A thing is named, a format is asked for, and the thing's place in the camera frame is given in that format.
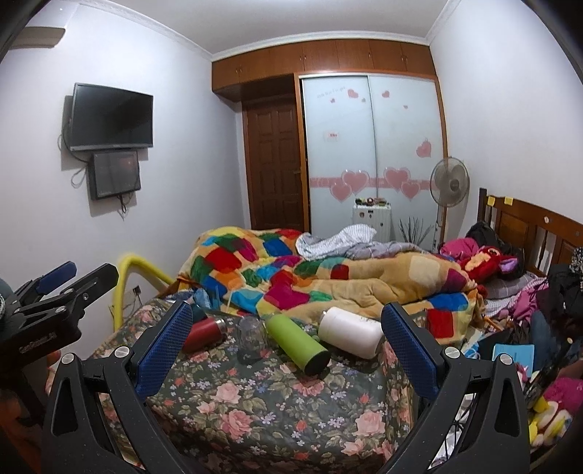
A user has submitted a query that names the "red thermos cup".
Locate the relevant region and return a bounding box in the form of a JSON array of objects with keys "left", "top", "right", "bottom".
[{"left": 182, "top": 318, "right": 227, "bottom": 354}]

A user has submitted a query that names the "dark green cup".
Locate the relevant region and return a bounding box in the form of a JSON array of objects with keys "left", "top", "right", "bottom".
[{"left": 190, "top": 304, "right": 208, "bottom": 323}]

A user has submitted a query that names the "light blue booklet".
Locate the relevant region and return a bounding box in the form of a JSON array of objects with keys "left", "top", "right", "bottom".
[{"left": 492, "top": 343, "right": 536, "bottom": 377}]

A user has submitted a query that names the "floral bed sheet mattress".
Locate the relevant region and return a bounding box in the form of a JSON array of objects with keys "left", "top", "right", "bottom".
[{"left": 90, "top": 295, "right": 423, "bottom": 474}]

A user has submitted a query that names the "clear glass jar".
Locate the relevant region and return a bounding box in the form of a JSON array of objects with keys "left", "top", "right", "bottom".
[{"left": 237, "top": 316, "right": 266, "bottom": 364}]

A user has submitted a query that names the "green thermos bottle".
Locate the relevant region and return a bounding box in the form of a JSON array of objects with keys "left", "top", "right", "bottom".
[{"left": 265, "top": 314, "right": 331, "bottom": 376}]

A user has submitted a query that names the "colourful patchwork blanket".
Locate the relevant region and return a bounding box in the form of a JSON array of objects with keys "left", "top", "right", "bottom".
[{"left": 178, "top": 226, "right": 484, "bottom": 345}]

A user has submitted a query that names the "white thermos bottle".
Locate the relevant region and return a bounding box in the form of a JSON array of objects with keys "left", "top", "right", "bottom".
[{"left": 318, "top": 307, "right": 384, "bottom": 360}]

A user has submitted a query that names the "red plush toy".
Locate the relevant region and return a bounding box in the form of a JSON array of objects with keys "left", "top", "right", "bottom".
[{"left": 459, "top": 246, "right": 519, "bottom": 283}]

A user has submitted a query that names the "wooden headboard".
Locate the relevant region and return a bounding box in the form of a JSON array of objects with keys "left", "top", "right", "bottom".
[{"left": 477, "top": 188, "right": 583, "bottom": 276}]

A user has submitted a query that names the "dry twig plant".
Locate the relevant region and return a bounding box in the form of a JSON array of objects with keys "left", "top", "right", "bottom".
[{"left": 398, "top": 216, "right": 436, "bottom": 250}]

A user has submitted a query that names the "white air conditioner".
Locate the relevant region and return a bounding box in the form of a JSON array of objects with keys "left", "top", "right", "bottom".
[{"left": 10, "top": 27, "right": 65, "bottom": 49}]

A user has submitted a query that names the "white grey striped cloth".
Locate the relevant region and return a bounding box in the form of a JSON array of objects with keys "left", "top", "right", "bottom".
[{"left": 296, "top": 223, "right": 424, "bottom": 261}]

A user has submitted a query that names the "brown wooden door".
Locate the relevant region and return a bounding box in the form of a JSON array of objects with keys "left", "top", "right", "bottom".
[{"left": 243, "top": 96, "right": 304, "bottom": 231}]

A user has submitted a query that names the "small white cabinet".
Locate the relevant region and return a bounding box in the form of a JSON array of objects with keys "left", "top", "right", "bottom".
[{"left": 353, "top": 203, "right": 392, "bottom": 243}]

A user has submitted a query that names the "standing electric fan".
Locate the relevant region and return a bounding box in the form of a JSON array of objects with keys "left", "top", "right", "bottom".
[{"left": 430, "top": 156, "right": 470, "bottom": 247}]

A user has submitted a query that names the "white sliding wardrobe with hearts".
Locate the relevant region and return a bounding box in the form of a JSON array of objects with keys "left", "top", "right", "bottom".
[{"left": 300, "top": 73, "right": 446, "bottom": 251}]

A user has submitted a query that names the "yellow padded bed rail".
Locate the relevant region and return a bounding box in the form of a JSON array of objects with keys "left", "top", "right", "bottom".
[{"left": 111, "top": 253, "right": 175, "bottom": 332}]

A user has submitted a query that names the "small black wall monitor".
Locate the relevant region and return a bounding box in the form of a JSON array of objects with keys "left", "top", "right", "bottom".
[{"left": 88, "top": 150, "right": 141, "bottom": 201}]

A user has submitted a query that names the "black wall television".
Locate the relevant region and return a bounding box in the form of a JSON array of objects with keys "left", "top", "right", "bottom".
[{"left": 67, "top": 83, "right": 154, "bottom": 151}]

